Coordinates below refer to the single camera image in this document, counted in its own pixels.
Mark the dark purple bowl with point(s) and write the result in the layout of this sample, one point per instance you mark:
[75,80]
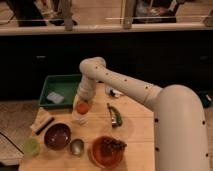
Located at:
[57,136]

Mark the red apple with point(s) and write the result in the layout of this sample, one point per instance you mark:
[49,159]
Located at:
[82,108]

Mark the small metal cup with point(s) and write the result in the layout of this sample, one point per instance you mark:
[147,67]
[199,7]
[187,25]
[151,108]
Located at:
[77,147]

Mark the green handled tool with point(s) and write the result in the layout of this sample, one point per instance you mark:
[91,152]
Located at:
[113,120]

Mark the white paper cup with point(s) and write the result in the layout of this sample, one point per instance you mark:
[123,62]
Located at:
[80,119]

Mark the green pepper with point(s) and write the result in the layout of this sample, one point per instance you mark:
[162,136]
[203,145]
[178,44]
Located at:
[118,116]

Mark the green plastic bin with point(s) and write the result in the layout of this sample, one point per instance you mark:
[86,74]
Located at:
[64,85]

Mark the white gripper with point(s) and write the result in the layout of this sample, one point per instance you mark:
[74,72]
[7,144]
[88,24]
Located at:
[86,89]

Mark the green plastic cup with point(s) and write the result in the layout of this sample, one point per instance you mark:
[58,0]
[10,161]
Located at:
[31,147]

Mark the white sponge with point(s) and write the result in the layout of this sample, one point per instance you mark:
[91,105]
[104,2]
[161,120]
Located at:
[55,98]

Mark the black handled brush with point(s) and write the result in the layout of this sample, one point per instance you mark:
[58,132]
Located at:
[38,126]

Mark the bunch of dark grapes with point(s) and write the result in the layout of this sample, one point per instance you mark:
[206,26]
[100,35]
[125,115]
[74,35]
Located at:
[113,144]

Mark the orange plate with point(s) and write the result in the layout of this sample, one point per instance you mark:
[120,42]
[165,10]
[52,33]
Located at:
[103,157]

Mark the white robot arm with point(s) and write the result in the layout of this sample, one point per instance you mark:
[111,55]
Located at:
[180,130]

